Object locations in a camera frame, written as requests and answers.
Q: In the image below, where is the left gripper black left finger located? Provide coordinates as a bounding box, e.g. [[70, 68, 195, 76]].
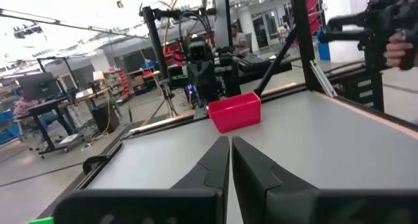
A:
[[53, 135, 231, 224]]

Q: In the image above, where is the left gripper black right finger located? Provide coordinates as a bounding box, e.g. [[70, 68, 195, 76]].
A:
[[231, 136, 418, 224]]

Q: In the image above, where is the green plastic basket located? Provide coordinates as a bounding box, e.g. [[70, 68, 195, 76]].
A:
[[27, 216, 55, 224]]

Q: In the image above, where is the red plastic basket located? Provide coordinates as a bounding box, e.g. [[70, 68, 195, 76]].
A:
[[207, 91, 263, 134]]

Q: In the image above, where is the blue bin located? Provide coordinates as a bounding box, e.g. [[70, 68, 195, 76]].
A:
[[316, 30, 332, 61]]

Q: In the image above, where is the black stand pole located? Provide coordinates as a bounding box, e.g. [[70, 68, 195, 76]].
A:
[[140, 6, 170, 83]]

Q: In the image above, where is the black desk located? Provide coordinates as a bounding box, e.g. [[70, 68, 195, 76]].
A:
[[25, 86, 114, 159]]

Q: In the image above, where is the seated person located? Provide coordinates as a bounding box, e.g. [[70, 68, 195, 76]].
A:
[[12, 95, 61, 129], [229, 24, 251, 54]]

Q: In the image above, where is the person's hand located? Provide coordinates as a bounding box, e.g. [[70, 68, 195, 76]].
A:
[[383, 32, 415, 69]]

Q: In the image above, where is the black computer monitor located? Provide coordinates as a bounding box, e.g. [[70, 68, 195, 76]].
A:
[[16, 71, 62, 101]]

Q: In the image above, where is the black cable hook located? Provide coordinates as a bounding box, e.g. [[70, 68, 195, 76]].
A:
[[82, 154, 111, 176]]

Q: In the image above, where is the silver aluminium bracket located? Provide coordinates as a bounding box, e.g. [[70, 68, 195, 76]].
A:
[[309, 59, 338, 99]]

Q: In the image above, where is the black diagonal frame brace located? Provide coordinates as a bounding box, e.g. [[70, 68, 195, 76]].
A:
[[253, 27, 298, 97]]

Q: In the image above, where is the black frame post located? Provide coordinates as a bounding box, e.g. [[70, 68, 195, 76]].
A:
[[288, 0, 323, 91]]

